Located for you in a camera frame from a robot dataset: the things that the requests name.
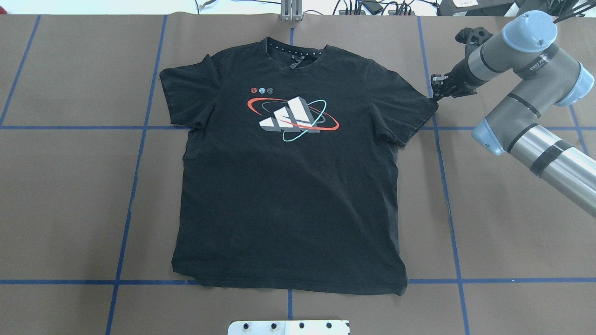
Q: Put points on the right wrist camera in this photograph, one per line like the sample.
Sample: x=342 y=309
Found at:
x=473 y=36

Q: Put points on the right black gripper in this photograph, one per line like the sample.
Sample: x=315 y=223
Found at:
x=460 y=74

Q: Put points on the aluminium frame post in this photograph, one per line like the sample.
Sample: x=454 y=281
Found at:
x=291 y=10

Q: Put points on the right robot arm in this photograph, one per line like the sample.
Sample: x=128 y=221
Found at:
x=548 y=76

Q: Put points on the white camera stand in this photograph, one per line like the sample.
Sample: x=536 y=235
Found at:
x=290 y=327

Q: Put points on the black graphic t-shirt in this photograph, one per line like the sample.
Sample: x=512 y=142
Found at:
x=290 y=168

